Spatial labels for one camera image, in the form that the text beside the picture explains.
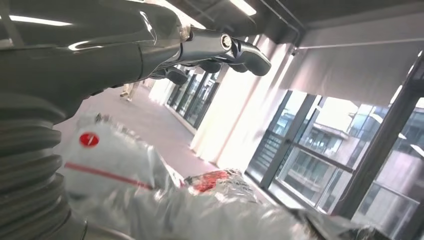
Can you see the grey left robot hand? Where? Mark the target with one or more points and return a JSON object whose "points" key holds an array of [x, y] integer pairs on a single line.
{"points": [[82, 49]]}

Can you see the grey mailer bag black print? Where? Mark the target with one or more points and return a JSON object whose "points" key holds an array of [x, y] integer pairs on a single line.
{"points": [[132, 212]]}

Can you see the ceiling light strip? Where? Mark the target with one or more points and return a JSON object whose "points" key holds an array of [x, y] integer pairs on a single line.
{"points": [[39, 21], [243, 7]]}

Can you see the person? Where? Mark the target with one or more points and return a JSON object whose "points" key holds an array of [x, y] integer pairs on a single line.
{"points": [[127, 92]]}

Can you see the row of distant windows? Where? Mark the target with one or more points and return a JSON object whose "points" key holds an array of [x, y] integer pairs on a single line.
{"points": [[195, 99]]}

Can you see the white curtain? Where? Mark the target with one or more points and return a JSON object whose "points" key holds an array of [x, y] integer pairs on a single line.
{"points": [[232, 126]]}

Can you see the large glass window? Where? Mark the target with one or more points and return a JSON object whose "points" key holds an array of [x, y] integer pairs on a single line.
{"points": [[314, 165]]}

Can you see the pale roller blind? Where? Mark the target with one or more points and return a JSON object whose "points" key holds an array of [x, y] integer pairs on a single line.
{"points": [[348, 66]]}

